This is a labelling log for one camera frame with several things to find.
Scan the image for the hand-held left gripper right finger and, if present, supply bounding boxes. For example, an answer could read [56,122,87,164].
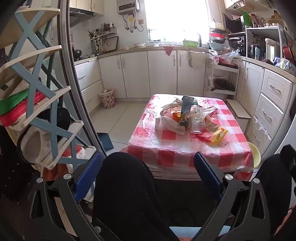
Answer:
[194,152,271,241]

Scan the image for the floral wastebasket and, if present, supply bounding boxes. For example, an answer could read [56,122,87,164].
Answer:
[99,89,115,109]

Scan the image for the white crumpled plastic bag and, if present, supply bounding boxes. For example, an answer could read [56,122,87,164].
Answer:
[155,115,186,136]

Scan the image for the white panelled drawer cabinet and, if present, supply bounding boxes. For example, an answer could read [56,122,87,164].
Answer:
[233,58,296,158]

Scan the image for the yellow and red snack packet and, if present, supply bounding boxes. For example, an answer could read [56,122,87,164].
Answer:
[196,123,229,146]

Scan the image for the black microwave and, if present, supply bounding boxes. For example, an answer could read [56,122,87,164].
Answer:
[223,13,245,33]

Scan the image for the metal door frame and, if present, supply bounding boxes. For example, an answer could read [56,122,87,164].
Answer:
[57,0,109,160]

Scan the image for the dark wok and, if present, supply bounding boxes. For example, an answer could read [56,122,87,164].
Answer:
[210,77,236,92]

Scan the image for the clear plastic bottle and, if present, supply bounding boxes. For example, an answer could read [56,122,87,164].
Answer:
[188,98,207,134]

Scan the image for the blue and cream shoe rack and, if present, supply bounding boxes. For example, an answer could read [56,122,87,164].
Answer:
[0,6,97,169]

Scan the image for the wall water heater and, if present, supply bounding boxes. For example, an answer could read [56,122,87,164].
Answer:
[116,0,140,15]

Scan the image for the range hood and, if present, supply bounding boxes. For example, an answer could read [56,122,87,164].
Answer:
[69,7,96,27]

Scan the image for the white wall cabinets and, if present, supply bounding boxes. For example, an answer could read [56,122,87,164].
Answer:
[69,0,104,16]

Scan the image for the black and white fluffy slippers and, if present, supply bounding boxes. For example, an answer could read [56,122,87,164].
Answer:
[17,125,58,165]

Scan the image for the white countertop appliance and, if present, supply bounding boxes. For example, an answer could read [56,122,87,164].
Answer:
[265,38,281,62]

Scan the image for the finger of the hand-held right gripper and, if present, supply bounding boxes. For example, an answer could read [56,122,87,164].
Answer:
[280,144,296,177]

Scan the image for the milk carton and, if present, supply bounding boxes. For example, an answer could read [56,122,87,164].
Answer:
[179,95,195,127]

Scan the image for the white sink base cabinets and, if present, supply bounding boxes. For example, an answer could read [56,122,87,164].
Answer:
[97,47,208,99]

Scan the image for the white countertop shelf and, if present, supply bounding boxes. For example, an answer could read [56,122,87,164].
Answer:
[245,24,289,61]

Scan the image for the white step stool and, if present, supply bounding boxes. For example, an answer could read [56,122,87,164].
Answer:
[225,99,251,135]

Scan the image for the orange cloth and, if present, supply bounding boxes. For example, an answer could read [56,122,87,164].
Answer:
[43,148,77,182]

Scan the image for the window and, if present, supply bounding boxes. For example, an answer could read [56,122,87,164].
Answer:
[144,0,214,43]

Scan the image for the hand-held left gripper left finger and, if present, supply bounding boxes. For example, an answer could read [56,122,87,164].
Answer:
[30,152,116,241]

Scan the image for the black countertop appliance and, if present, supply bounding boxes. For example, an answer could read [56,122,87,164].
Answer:
[228,32,247,56]

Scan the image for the red mat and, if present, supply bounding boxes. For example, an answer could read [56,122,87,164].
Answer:
[0,91,50,127]

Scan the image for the clear plastic bag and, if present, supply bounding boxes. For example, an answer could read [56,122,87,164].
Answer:
[217,49,241,66]

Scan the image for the stack of basins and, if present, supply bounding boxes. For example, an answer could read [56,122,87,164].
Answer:
[208,32,226,52]

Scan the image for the red foil wrapper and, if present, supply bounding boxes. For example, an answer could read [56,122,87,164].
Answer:
[201,105,219,116]

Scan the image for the black kettle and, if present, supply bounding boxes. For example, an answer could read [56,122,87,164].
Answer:
[248,44,263,60]

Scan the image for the white trolley rack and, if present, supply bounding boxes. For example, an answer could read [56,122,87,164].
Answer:
[205,61,240,100]

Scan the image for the yellow plastic basin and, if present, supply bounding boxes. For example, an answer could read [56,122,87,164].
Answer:
[246,141,262,169]

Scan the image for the blue packet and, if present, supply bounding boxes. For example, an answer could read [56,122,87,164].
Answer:
[273,57,292,70]

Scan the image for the person's right leg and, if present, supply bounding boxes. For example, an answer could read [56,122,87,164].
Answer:
[254,153,296,237]

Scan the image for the blue dustpan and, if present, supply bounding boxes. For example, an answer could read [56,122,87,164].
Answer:
[97,132,114,151]

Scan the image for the green mat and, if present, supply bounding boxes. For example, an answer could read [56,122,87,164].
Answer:
[0,89,30,115]

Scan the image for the white plastic bag red print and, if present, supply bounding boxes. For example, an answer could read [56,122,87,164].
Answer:
[207,49,219,64]

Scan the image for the red checked tablecloth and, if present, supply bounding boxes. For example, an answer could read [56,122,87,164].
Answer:
[120,93,254,181]

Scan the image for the red pan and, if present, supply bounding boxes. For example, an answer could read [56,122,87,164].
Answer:
[282,44,295,58]

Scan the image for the wall utensil rack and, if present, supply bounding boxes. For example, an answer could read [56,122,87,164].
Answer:
[87,22,119,56]

